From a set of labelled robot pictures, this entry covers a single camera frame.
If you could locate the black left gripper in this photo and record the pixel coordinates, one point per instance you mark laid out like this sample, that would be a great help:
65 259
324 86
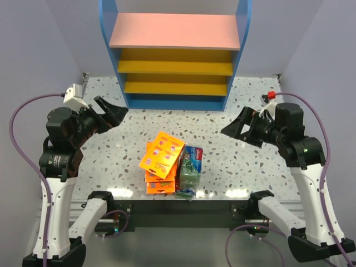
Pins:
99 119

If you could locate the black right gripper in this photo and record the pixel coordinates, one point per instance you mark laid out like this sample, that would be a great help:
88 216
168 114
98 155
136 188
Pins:
248 127

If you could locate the green sponge pack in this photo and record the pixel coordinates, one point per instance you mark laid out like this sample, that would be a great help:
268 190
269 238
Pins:
190 168
185 194

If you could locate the orange sponge box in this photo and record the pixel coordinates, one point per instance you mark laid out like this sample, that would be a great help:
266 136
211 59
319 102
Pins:
161 136
161 159
160 187

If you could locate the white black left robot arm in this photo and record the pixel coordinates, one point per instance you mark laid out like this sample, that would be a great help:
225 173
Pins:
59 243

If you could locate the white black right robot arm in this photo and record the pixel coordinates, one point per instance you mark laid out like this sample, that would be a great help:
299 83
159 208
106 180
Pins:
309 239

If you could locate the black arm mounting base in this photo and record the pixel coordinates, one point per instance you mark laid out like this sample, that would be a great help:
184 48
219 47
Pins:
226 214

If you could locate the blue shelf unit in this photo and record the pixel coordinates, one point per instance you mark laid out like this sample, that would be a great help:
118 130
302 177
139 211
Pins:
166 61

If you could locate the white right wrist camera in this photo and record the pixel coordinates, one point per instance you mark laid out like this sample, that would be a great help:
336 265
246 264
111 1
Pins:
269 105

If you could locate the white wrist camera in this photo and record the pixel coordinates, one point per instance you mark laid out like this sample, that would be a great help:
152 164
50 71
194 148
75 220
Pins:
269 105
73 98

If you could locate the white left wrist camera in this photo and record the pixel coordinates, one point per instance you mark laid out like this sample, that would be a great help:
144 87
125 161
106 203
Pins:
73 98

